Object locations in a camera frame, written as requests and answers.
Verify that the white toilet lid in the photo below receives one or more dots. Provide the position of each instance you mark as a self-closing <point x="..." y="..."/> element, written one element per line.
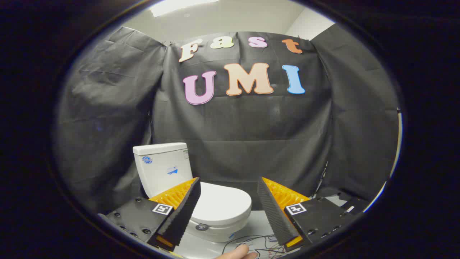
<point x="222" y="203"/>

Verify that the black backdrop cloth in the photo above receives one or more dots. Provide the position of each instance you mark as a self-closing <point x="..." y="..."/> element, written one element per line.
<point x="244" y="126"/>

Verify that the black box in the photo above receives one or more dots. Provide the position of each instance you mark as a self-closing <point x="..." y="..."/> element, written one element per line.
<point x="354" y="205"/>

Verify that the white toilet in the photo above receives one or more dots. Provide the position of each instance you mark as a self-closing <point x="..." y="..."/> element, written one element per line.
<point x="161" y="169"/>

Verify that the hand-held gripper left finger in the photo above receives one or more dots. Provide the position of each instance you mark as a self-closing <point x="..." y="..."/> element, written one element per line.
<point x="185" y="212"/>

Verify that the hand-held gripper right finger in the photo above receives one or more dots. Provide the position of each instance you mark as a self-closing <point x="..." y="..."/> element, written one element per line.
<point x="273" y="212"/>

